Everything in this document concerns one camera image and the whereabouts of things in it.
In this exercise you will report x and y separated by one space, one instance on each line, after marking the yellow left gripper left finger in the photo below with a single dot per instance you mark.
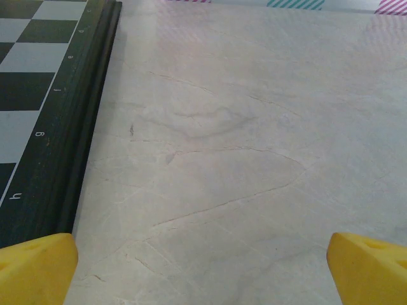
35 273

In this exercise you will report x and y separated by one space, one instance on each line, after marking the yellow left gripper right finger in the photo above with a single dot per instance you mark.
372 276

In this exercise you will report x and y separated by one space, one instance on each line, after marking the black and white chessboard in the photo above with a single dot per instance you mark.
31 95

